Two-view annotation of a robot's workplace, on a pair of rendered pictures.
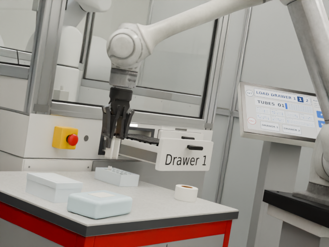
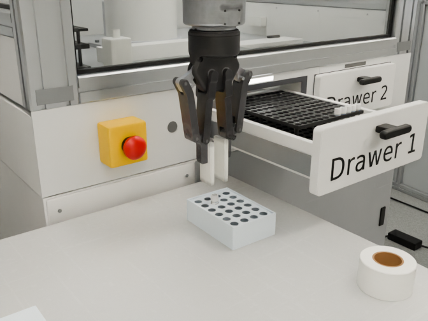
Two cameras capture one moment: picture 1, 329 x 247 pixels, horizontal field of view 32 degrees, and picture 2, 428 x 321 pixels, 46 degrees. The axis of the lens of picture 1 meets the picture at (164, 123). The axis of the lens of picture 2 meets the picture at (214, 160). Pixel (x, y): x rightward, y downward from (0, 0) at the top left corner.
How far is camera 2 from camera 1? 115 cm
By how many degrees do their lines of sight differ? 21
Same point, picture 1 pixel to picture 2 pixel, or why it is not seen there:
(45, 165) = (95, 197)
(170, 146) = (339, 140)
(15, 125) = (21, 132)
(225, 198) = not seen: hidden behind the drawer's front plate
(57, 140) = (105, 153)
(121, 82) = (206, 16)
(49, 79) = (60, 30)
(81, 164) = (172, 174)
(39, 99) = (45, 78)
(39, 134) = (65, 146)
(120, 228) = not seen: outside the picture
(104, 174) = (202, 216)
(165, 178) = not seen: hidden behind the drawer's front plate
